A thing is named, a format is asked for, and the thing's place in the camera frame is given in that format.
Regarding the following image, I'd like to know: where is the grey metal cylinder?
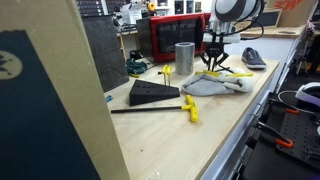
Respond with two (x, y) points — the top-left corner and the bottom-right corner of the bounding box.
(174, 41), (196, 76)

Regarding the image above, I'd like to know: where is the wooden shelf bench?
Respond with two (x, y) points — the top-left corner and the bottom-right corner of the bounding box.
(116, 29), (139, 63)

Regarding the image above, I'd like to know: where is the red and black microwave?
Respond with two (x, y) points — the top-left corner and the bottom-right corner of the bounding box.
(135, 12), (214, 64)

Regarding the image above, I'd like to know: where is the large cardboard box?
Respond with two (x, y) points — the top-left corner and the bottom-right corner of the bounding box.
(0, 0), (131, 180)

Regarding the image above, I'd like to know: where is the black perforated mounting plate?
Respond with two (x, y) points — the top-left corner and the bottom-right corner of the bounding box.
(276, 111), (320, 168)

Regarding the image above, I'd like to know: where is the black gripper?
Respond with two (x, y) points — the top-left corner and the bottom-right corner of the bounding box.
(199, 41), (231, 73)

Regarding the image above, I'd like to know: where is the white cable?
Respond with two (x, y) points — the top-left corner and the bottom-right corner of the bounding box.
(277, 89), (303, 109)

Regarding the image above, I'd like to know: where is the black wedge tool stand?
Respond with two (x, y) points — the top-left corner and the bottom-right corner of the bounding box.
(128, 79), (181, 107)

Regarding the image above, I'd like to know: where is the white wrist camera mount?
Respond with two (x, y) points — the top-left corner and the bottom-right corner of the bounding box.
(202, 32), (241, 45)

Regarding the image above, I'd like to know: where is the black parts drawer organizer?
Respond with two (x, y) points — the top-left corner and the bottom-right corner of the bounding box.
(105, 0), (123, 14)
(75, 0), (104, 18)

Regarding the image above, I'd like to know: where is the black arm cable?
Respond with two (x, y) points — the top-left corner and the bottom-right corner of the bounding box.
(233, 0), (266, 41)

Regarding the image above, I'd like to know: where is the white counter with wood top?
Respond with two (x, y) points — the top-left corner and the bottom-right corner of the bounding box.
(223, 24), (307, 91)

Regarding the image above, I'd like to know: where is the white crumpled cloth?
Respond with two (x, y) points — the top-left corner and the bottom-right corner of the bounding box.
(181, 68), (255, 98)

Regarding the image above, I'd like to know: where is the black clamp orange tip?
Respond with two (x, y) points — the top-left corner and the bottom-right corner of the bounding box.
(269, 99), (301, 116)
(256, 121), (295, 149)

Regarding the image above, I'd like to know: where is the cardboard box with black panel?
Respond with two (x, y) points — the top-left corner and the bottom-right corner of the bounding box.
(258, 8), (283, 30)

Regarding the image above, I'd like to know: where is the grey canvas sneaker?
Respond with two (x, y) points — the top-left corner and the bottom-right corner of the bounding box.
(241, 46), (268, 70)

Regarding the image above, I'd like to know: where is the dark grey mesh panel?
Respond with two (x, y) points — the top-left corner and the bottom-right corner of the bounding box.
(81, 14), (130, 93)

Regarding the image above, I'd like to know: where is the white drawer workbench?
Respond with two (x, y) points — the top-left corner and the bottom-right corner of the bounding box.
(199, 59), (281, 180)

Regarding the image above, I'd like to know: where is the cardboard box with red print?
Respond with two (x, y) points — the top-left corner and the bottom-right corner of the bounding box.
(263, 0), (318, 28)

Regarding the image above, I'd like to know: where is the long yellow T-handle hex key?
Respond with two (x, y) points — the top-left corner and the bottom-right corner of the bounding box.
(110, 94), (199, 124)

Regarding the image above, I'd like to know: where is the white machine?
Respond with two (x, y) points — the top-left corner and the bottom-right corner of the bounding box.
(118, 2), (144, 28)

